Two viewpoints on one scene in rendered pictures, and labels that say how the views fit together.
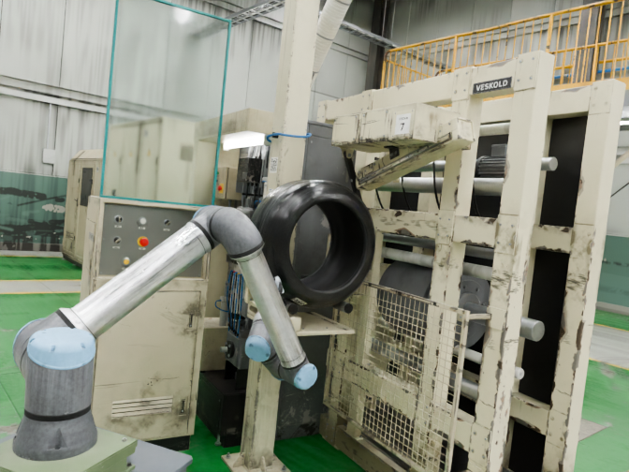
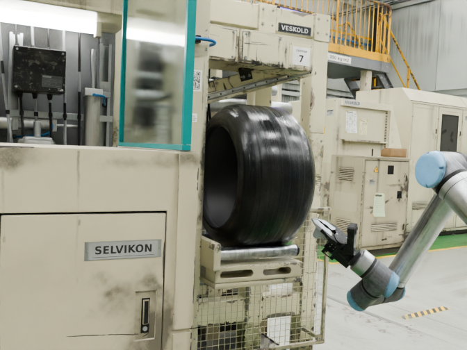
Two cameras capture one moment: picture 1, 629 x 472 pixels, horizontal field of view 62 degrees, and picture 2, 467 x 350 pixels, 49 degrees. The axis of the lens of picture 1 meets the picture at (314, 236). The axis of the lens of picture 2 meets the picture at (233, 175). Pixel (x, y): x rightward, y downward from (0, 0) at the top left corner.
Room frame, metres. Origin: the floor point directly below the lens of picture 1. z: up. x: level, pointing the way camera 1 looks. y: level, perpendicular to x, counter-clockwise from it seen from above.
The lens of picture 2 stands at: (2.21, 2.03, 1.28)
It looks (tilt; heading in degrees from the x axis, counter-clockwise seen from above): 3 degrees down; 275
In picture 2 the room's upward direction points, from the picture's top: 2 degrees clockwise
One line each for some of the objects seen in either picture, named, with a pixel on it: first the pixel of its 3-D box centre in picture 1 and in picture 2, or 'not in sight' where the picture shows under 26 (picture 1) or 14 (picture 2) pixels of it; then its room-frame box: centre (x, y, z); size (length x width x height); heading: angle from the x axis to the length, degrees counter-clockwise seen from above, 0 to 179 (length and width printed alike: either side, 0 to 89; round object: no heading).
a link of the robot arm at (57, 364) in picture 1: (60, 367); not in sight; (1.28, 0.60, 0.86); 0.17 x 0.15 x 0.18; 38
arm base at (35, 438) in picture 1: (57, 422); not in sight; (1.27, 0.59, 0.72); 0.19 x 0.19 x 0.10
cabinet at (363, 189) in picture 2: not in sight; (368, 203); (1.03, -4.83, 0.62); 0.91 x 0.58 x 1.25; 40
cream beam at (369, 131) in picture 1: (389, 131); (242, 51); (2.40, -0.29, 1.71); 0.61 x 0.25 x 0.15; 31
